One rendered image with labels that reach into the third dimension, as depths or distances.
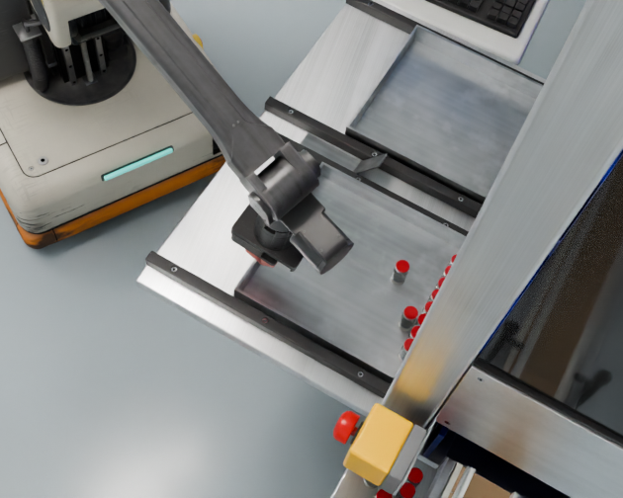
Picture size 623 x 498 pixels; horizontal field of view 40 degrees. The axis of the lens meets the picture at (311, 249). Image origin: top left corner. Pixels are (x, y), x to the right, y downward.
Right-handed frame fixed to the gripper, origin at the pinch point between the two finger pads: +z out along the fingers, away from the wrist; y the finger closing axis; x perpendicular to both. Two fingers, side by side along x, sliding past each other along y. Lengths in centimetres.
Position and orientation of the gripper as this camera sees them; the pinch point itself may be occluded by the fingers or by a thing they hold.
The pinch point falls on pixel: (265, 259)
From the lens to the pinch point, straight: 124.9
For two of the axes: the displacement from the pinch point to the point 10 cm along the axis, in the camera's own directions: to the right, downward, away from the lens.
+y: 8.4, 5.3, -0.7
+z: -1.9, 4.2, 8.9
